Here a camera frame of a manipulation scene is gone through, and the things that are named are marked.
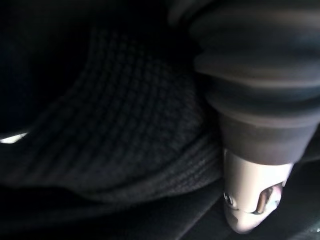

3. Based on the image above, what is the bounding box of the left robot hand black cloth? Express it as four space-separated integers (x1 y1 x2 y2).
0 0 320 235

